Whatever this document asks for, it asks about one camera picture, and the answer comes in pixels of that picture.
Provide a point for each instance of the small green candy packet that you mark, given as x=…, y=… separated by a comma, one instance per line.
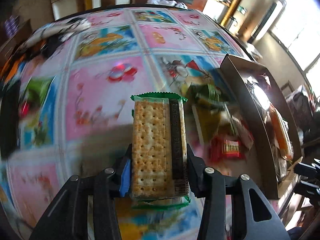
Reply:
x=34, y=95

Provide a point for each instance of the white red snack packet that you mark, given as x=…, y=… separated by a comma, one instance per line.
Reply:
x=244, y=134

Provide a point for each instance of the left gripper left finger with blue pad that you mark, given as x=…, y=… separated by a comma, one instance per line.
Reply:
x=66, y=217

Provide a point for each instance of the red yellow candy bar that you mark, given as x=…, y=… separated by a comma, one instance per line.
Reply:
x=222, y=148

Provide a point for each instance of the patterned scarf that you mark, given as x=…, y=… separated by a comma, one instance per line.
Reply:
x=44, y=40

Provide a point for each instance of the yellow olive snack packet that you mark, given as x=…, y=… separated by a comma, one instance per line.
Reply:
x=213, y=122

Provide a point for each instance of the white plastic bag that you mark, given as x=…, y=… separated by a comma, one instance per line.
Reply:
x=170, y=3

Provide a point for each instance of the cardboard box tray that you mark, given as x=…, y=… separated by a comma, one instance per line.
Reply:
x=234, y=69

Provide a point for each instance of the orange cracker pack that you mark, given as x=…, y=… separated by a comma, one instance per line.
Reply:
x=281, y=134

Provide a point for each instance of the green cracker pack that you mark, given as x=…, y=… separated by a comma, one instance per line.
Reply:
x=208, y=96
x=159, y=152

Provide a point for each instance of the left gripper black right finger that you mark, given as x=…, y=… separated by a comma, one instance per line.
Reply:
x=253, y=217

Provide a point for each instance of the black smartphone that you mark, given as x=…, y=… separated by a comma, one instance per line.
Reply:
x=9, y=118

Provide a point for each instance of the purple bottles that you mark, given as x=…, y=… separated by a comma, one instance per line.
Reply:
x=11, y=25

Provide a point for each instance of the floral plastic tablecloth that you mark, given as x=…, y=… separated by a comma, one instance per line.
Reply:
x=86, y=122

